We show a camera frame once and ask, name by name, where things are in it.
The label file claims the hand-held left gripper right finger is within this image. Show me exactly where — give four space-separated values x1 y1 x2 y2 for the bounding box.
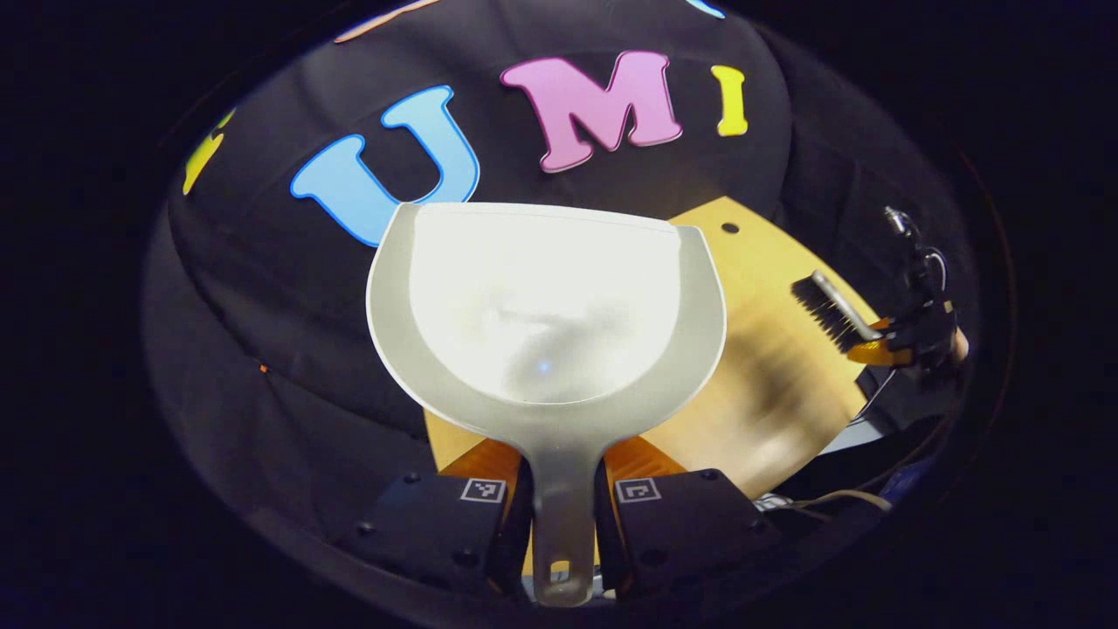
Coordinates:
594 435 787 602

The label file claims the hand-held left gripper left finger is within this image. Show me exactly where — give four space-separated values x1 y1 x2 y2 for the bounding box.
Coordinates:
354 437 535 599

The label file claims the small white broom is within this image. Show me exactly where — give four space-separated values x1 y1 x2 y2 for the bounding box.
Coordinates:
790 269 885 355

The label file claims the small white dustpan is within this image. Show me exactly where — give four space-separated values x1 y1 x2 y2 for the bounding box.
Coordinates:
365 202 728 608

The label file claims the black backdrop cloth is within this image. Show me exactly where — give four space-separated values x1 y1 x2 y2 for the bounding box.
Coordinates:
144 0 988 560

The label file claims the white cable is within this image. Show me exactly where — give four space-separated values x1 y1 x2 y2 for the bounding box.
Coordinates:
756 489 894 516

